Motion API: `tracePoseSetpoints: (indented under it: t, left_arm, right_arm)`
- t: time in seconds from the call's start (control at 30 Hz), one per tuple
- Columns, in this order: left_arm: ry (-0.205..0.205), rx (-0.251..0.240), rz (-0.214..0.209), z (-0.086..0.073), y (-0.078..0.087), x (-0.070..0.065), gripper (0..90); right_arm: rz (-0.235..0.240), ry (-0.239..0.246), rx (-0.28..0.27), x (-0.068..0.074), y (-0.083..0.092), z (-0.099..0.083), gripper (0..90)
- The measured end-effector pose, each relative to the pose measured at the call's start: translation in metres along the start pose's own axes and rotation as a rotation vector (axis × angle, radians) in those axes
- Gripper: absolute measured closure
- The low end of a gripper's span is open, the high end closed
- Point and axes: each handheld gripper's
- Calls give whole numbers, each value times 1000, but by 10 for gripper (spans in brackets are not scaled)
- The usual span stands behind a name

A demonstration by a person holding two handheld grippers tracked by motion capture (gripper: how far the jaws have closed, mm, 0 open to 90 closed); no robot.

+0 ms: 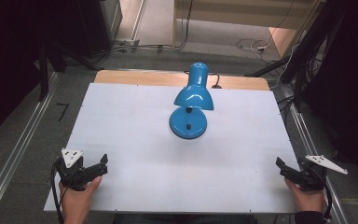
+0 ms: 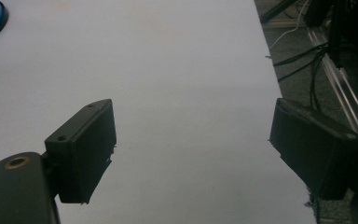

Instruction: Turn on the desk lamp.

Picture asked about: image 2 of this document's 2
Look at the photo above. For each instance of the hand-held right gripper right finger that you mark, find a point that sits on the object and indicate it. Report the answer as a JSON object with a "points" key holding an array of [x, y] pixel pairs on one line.
{"points": [[313, 146]]}

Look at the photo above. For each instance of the aluminium frame rail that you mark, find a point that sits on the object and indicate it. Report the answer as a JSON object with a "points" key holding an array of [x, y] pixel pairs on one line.
{"points": [[345, 81]]}

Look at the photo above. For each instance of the dark metal bar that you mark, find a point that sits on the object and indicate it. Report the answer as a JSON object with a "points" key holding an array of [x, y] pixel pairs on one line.
{"points": [[276, 11]]}

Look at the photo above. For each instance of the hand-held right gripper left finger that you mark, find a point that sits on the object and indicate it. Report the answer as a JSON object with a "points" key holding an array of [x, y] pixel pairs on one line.
{"points": [[84, 149]]}

